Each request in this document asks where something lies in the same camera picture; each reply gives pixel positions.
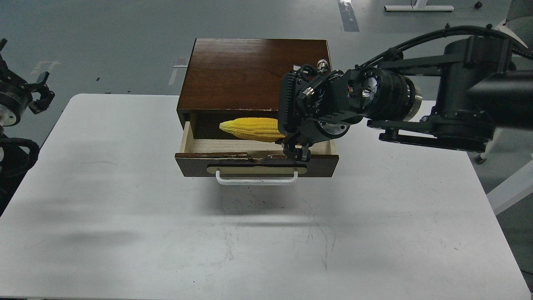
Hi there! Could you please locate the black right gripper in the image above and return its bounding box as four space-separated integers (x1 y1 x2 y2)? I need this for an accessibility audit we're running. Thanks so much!
278 59 371 162

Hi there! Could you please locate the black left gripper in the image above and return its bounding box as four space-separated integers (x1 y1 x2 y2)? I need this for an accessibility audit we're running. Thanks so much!
0 38 55 125

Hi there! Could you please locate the yellow corn cob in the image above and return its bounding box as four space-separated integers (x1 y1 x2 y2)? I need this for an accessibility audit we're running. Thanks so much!
219 117 287 143

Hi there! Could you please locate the wooden drawer with white handle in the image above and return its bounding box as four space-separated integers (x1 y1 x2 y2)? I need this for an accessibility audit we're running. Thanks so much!
175 122 339 185

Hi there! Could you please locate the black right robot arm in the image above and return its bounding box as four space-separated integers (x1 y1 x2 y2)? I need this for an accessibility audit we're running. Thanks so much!
276 25 532 162

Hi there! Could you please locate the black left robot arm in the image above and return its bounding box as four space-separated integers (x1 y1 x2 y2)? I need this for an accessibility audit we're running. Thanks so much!
0 57 55 213

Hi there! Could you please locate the dark brown wooden cabinet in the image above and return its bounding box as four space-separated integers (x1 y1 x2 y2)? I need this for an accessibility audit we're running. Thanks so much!
177 38 330 139

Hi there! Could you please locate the grey floor tape strip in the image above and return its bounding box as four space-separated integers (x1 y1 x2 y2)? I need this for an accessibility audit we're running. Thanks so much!
337 0 360 33

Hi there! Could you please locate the white desk base foot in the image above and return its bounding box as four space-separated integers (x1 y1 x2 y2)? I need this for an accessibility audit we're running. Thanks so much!
384 0 455 12

